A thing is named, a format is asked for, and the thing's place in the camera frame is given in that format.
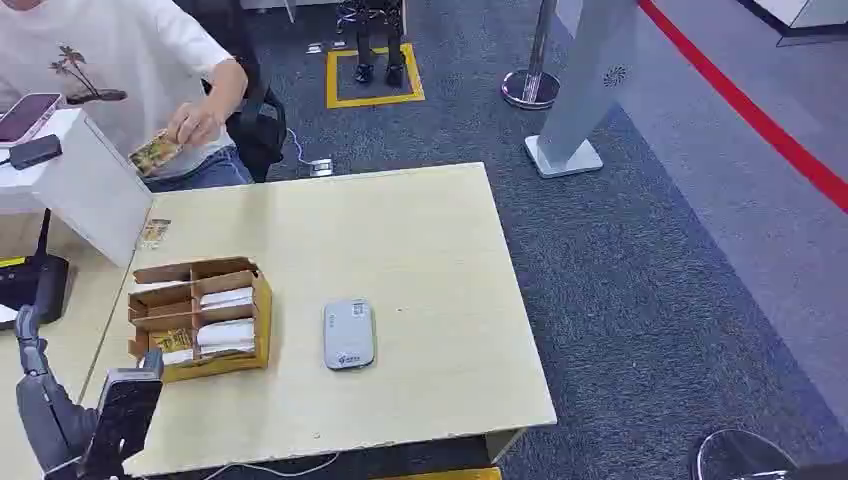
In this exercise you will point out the white card stack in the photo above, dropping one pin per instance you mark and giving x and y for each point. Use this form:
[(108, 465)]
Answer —
[(158, 286), (226, 336), (226, 299), (179, 358)]

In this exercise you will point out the yellow floor tape square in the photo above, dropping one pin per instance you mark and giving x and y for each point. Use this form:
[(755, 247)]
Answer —
[(331, 79)]

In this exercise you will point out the black office chair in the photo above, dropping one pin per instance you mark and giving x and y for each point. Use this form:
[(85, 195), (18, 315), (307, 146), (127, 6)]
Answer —
[(255, 126)]

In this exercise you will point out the person's left hand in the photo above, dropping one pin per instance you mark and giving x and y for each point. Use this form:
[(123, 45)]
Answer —
[(193, 122)]

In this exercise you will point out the person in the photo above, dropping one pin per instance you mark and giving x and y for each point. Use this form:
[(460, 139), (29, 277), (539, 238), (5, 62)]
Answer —
[(119, 60)]

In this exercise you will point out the white cabinet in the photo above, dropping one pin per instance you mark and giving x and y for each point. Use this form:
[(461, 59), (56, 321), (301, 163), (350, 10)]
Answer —
[(808, 13)]

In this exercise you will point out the grey standing pillar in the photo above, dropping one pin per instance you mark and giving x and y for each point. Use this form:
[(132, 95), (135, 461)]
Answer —
[(583, 79)]

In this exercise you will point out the black device with antenna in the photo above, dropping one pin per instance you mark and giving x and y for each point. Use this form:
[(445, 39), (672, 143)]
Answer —
[(33, 285)]

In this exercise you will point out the metal floor socket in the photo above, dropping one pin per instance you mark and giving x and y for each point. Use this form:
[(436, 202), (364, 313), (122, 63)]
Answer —
[(321, 167)]

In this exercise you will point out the chrome stanchion post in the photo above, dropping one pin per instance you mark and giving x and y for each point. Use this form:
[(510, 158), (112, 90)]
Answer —
[(530, 89)]

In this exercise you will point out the white partition box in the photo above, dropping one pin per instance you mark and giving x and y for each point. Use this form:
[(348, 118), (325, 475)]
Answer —
[(93, 192)]

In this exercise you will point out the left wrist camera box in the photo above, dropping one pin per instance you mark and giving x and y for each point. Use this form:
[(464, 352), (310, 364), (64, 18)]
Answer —
[(122, 417)]

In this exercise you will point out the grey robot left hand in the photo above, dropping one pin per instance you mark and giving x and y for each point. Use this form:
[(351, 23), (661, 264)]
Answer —
[(53, 417)]

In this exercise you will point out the small metal floor plate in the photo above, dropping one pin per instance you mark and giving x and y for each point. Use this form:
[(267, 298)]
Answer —
[(338, 45), (314, 48)]

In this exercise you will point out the yellow printed card stack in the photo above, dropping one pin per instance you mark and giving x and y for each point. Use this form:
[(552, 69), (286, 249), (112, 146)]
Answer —
[(154, 154)]

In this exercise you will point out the grey card reader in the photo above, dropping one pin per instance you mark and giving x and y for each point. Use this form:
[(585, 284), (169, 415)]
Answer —
[(349, 334)]

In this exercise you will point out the pale desk leg panel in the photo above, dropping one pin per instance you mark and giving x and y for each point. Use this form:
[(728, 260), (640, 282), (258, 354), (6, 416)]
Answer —
[(503, 445)]

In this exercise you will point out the black power bank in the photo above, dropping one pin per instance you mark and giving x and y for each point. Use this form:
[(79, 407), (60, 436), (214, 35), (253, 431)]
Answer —
[(36, 152)]

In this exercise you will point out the chrome round base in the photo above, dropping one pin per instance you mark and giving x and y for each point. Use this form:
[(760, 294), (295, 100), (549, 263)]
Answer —
[(735, 457)]

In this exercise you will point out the black humanoid robot legs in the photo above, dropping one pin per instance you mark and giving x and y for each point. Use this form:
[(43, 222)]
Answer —
[(363, 40)]

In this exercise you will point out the pink smartphone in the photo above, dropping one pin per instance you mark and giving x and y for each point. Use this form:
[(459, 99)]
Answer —
[(26, 116)]

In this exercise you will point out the wooden card box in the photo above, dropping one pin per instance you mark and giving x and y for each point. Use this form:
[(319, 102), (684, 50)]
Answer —
[(262, 311)]

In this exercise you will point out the white paper sheet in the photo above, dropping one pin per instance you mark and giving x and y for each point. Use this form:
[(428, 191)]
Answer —
[(6, 314)]

